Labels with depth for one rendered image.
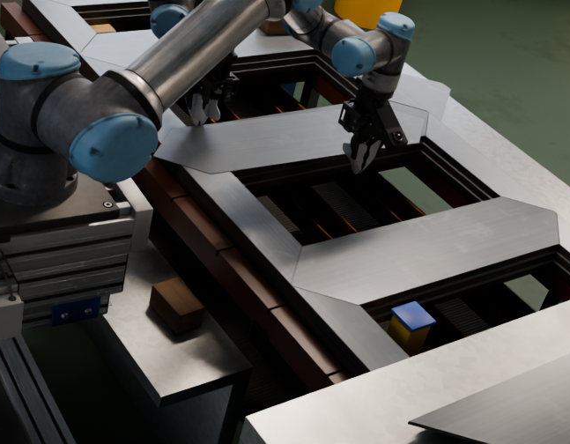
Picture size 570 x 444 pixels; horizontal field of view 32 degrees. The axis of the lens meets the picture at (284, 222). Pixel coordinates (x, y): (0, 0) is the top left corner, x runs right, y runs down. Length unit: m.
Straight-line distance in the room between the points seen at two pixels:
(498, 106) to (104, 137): 3.53
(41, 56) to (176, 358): 0.65
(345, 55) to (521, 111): 2.94
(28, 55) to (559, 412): 0.91
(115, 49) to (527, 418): 1.46
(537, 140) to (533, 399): 3.23
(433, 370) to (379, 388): 0.10
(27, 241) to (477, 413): 0.75
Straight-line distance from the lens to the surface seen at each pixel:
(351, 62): 1.92
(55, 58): 1.52
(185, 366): 1.87
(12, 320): 1.57
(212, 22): 1.52
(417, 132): 2.42
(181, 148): 2.11
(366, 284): 1.86
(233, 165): 2.10
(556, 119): 4.86
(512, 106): 4.83
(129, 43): 2.51
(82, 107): 1.44
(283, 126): 2.28
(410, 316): 1.79
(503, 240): 2.13
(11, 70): 1.50
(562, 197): 2.62
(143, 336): 1.91
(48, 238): 1.65
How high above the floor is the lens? 1.97
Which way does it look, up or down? 34 degrees down
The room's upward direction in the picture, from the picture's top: 15 degrees clockwise
